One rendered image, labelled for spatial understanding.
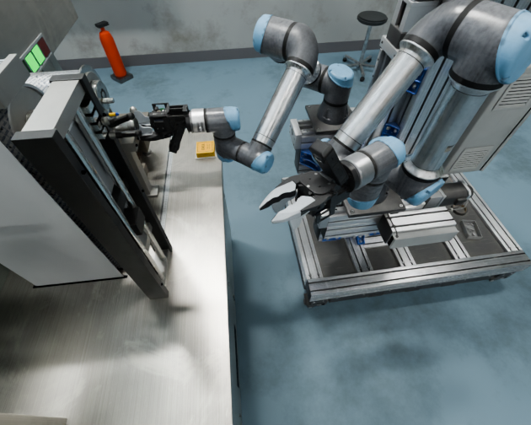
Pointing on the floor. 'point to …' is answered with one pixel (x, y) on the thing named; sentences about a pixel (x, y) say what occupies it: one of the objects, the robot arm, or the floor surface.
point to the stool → (367, 38)
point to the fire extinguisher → (113, 55)
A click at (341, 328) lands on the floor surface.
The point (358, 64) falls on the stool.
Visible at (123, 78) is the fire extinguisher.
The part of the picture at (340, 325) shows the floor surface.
